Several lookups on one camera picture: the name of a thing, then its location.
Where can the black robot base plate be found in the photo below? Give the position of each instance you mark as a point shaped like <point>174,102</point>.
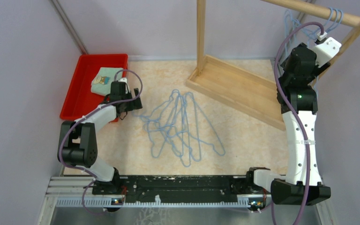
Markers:
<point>181,189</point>

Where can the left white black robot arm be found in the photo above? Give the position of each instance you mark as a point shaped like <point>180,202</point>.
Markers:
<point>78,147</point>

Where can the wooden hanger rack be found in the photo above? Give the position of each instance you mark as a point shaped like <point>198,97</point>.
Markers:
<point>243,90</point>

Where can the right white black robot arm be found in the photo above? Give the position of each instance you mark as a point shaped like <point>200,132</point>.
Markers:
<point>299,106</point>

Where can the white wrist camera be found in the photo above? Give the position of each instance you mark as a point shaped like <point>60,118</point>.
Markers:
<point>325,49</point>
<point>124,80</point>

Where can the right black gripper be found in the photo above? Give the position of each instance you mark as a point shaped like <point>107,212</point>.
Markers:
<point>316,70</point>

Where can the red plastic bin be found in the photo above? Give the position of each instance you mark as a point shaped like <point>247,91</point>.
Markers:
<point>79,99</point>

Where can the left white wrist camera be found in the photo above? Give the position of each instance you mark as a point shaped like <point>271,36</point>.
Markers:
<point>124,80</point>

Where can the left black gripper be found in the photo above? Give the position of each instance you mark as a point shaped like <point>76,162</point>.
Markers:
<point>133,106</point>

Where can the aluminium frame rail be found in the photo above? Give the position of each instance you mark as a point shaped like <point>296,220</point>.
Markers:
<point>77,191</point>

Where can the folded light green cloth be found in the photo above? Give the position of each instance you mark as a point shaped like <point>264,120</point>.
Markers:
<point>101,83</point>

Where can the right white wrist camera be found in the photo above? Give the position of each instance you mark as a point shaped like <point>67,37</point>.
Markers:
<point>325,49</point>

